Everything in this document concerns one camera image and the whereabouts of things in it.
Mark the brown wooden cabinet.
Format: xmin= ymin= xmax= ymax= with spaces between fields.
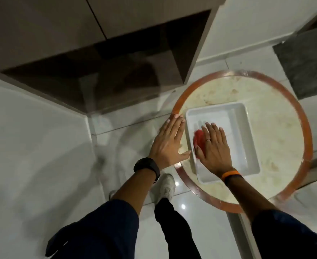
xmin=0 ymin=0 xmax=227 ymax=115

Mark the orange wristband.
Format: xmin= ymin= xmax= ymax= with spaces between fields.
xmin=221 ymin=170 xmax=241 ymax=182

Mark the person's right forearm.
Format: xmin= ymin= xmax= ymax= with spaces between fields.
xmin=227 ymin=175 xmax=279 ymax=223

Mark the black wristwatch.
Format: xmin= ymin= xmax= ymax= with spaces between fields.
xmin=133 ymin=157 xmax=161 ymax=183

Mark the white sneaker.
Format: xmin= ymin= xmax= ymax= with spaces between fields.
xmin=151 ymin=174 xmax=176 ymax=205

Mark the person's left forearm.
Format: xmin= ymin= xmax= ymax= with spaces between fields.
xmin=112 ymin=168 xmax=157 ymax=217

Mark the red cleaning sponge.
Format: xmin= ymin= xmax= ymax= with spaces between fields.
xmin=193 ymin=129 xmax=206 ymax=154

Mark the person's black trouser leg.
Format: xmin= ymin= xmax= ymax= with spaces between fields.
xmin=154 ymin=198 xmax=202 ymax=259

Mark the person's right hand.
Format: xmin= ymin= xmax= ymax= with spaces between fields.
xmin=194 ymin=122 xmax=235 ymax=178

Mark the grey floor mat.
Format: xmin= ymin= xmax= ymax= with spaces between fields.
xmin=272 ymin=24 xmax=317 ymax=100

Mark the white plastic tray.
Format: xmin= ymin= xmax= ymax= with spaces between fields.
xmin=185 ymin=103 xmax=261 ymax=184

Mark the person's left hand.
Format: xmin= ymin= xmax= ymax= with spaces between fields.
xmin=148 ymin=114 xmax=191 ymax=170

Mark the round marble table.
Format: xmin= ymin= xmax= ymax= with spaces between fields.
xmin=171 ymin=70 xmax=313 ymax=214

